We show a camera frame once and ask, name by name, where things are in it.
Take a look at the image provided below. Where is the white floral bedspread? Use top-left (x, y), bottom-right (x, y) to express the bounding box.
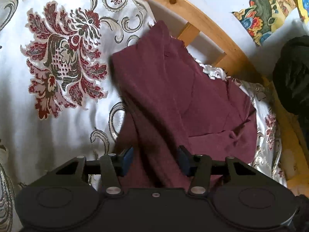
top-left (0, 0), bottom-right (287, 232)

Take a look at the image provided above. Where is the dark green clothing pile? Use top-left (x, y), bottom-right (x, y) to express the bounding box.
top-left (272, 35), bottom-right (308, 115)

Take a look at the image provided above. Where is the wooden bed frame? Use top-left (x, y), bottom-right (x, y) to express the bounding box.
top-left (154, 0), bottom-right (308, 195)

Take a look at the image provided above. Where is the colourful floral wall cloth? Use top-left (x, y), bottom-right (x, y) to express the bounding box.
top-left (232, 0), bottom-right (308, 46)

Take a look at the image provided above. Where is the maroon cloth garment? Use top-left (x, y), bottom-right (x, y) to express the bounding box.
top-left (112, 21), bottom-right (257, 189)

